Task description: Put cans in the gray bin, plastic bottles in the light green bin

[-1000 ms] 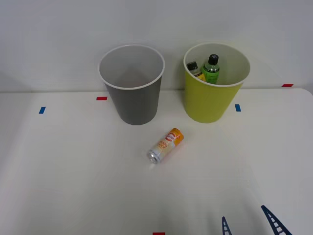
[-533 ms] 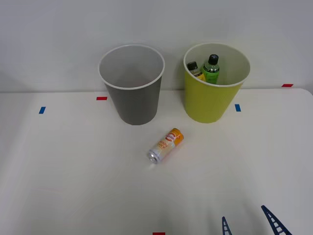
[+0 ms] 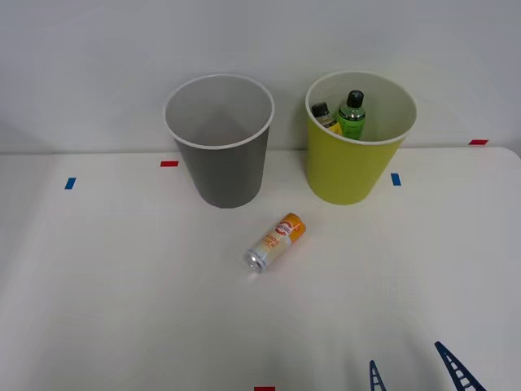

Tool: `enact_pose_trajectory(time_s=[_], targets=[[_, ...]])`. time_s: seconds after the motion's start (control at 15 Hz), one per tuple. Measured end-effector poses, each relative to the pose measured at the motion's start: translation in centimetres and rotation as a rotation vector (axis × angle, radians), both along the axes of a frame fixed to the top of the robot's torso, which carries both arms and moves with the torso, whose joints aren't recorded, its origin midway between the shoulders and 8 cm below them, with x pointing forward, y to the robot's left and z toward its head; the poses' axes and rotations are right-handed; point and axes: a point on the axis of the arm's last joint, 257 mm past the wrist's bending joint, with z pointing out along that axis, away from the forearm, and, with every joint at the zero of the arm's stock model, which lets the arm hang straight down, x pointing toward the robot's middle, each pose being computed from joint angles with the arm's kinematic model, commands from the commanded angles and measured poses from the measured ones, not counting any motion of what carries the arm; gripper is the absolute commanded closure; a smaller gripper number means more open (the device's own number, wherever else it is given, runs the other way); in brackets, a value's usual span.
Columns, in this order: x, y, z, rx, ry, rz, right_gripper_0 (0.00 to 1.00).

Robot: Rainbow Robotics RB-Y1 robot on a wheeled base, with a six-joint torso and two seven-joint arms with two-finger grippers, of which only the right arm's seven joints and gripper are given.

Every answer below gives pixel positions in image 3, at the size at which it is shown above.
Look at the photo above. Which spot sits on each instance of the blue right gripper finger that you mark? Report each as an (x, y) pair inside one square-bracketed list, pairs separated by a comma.
[(460, 372), (376, 379)]

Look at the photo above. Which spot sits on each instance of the yellow label bottle black cap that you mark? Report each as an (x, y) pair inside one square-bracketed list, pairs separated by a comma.
[(322, 112)]

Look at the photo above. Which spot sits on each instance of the green plastic bottle black cap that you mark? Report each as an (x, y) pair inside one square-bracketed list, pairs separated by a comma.
[(352, 118)]

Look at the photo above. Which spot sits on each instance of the white and orange drink can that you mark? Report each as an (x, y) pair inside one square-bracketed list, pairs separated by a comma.
[(277, 242)]

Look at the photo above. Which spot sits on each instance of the grey plastic waste bin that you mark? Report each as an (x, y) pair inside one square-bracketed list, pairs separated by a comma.
[(228, 175)]

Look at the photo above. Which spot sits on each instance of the yellow-green plastic waste bin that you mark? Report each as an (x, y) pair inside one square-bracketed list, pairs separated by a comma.
[(346, 171)]

